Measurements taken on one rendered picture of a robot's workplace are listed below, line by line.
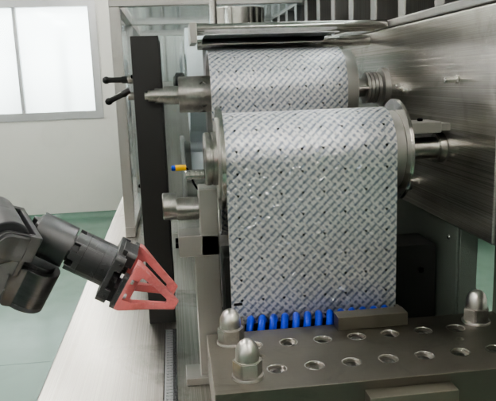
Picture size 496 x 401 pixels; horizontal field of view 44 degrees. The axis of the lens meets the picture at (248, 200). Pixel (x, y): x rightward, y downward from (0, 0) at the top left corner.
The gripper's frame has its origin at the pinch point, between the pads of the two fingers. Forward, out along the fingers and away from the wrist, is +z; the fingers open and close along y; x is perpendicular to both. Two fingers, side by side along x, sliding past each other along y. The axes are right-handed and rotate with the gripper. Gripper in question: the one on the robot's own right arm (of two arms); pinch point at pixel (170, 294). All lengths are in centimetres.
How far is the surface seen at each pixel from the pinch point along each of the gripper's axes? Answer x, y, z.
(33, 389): -127, -188, -3
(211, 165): 18.1, -2.2, -3.2
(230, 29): 38.3, -29.7, -8.1
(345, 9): 61, -69, 16
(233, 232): 11.6, 0.4, 3.4
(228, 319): 2.9, 8.2, 6.6
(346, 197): 22.9, 0.4, 14.9
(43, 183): -126, -557, -78
